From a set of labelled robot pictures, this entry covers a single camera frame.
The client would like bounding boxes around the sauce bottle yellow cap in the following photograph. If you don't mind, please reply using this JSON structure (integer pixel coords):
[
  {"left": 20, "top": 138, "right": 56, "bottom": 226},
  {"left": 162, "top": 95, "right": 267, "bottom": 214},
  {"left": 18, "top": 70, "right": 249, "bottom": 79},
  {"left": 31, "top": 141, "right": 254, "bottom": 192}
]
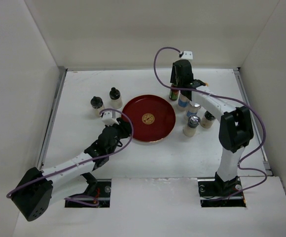
[{"left": 169, "top": 83, "right": 179, "bottom": 101}]

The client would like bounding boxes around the blue label jar silver lid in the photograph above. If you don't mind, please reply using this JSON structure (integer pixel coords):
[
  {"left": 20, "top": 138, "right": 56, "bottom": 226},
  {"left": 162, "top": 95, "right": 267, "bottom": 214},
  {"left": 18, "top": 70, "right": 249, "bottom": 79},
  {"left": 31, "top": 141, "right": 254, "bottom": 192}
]
[{"left": 178, "top": 91, "right": 189, "bottom": 111}]

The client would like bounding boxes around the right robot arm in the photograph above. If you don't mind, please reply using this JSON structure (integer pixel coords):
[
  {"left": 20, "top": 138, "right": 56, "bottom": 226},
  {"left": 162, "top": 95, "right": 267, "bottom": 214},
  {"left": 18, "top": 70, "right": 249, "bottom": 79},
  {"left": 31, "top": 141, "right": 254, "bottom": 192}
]
[{"left": 170, "top": 59, "right": 253, "bottom": 197}]

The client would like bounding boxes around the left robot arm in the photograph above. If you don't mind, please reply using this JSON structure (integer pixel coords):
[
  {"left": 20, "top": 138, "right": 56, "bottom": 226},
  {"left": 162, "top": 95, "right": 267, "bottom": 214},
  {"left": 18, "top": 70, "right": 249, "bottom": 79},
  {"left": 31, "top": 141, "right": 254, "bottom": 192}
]
[{"left": 7, "top": 117, "right": 133, "bottom": 222}]

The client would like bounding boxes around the black pump jar white powder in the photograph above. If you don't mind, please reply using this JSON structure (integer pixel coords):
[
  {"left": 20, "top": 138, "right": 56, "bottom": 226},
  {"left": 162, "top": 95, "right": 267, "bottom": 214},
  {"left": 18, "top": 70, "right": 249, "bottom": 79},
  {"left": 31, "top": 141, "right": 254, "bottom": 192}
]
[{"left": 109, "top": 87, "right": 123, "bottom": 109}]

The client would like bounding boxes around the blue label peppercorn jar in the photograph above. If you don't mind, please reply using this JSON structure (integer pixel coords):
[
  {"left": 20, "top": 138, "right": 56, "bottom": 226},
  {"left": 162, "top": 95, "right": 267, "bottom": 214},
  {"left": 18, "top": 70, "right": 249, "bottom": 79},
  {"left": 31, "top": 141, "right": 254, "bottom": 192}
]
[{"left": 184, "top": 101, "right": 201, "bottom": 119}]

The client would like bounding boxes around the black pump jar far left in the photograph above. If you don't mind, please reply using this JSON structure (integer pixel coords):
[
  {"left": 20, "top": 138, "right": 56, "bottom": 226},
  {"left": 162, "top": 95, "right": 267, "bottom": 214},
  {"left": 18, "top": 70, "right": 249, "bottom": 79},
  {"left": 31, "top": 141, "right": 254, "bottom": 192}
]
[{"left": 90, "top": 96, "right": 105, "bottom": 117}]

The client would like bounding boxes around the red round tray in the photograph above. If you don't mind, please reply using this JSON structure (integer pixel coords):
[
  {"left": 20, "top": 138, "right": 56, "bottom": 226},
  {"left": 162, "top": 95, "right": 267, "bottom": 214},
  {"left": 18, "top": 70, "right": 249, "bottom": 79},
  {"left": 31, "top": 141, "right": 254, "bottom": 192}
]
[{"left": 122, "top": 95, "right": 176, "bottom": 143}]

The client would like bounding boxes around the black cap spice jar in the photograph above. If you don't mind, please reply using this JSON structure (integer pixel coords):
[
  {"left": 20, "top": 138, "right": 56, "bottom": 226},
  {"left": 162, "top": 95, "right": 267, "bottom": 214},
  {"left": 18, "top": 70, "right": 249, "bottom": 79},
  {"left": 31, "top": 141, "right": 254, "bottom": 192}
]
[{"left": 200, "top": 111, "right": 216, "bottom": 129}]

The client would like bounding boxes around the chrome top grinder jar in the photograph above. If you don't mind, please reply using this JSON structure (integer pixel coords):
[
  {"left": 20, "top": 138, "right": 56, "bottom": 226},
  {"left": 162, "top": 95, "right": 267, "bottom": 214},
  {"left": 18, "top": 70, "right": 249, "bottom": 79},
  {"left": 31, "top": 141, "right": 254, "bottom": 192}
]
[{"left": 183, "top": 115, "right": 201, "bottom": 137}]

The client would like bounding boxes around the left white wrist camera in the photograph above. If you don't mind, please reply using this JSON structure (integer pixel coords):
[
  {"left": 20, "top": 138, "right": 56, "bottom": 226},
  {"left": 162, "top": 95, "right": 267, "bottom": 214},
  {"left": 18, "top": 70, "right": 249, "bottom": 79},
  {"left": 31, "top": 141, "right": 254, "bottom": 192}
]
[{"left": 102, "top": 111, "right": 118, "bottom": 126}]

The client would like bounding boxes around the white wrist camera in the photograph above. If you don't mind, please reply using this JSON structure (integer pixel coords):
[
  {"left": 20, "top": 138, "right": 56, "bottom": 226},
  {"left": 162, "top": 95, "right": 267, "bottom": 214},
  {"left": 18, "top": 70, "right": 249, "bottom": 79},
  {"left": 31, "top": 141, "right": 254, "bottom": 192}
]
[
  {"left": 179, "top": 50, "right": 193, "bottom": 60},
  {"left": 102, "top": 111, "right": 118, "bottom": 126}
]

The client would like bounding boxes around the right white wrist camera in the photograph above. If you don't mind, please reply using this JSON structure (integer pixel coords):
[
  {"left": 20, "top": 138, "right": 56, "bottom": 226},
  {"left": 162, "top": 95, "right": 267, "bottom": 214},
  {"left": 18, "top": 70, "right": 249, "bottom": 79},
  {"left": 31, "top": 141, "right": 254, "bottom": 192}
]
[{"left": 179, "top": 50, "right": 193, "bottom": 60}]

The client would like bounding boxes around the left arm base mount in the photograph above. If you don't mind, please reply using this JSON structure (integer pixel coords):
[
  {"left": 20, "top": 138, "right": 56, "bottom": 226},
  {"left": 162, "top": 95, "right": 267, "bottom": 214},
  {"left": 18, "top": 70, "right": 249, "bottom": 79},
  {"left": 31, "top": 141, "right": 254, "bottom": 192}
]
[{"left": 65, "top": 173, "right": 112, "bottom": 208}]

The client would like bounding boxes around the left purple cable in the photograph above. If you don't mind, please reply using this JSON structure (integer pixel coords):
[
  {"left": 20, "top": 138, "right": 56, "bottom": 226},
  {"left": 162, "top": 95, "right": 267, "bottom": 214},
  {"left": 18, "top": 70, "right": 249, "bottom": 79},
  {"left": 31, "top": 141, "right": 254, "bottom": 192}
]
[{"left": 6, "top": 108, "right": 134, "bottom": 206}]

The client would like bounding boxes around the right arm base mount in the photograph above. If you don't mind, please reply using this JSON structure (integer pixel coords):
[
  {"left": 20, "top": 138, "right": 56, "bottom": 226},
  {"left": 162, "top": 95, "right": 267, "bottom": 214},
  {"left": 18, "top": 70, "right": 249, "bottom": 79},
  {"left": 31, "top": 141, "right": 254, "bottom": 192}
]
[{"left": 198, "top": 174, "right": 246, "bottom": 207}]

